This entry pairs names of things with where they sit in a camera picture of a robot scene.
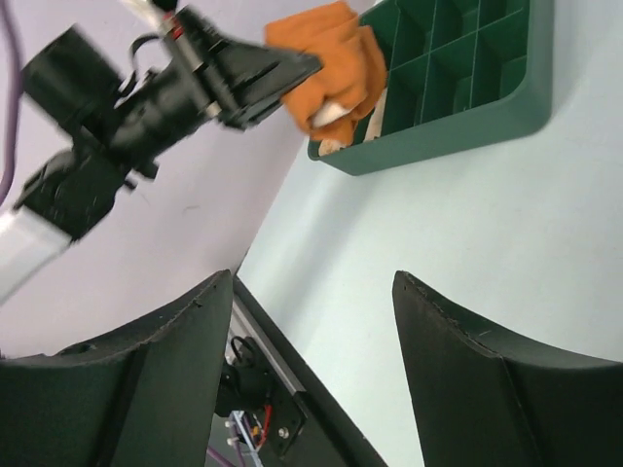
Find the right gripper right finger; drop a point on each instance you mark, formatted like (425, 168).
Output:
(483, 395)

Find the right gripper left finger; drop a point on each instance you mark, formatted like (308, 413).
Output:
(143, 394)

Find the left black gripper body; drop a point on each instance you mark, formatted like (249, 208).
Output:
(238, 83)

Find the orange brown underwear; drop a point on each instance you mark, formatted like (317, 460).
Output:
(330, 104)

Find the beige navy-trimmed underwear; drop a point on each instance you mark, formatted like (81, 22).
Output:
(375, 123)

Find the peach boxer underwear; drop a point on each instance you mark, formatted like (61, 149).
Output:
(328, 147)

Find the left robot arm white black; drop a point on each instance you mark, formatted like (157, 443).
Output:
(118, 126)

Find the green compartment tray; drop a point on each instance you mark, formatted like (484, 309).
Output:
(460, 75)

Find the aluminium front rail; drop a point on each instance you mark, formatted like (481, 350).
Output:
(245, 325)

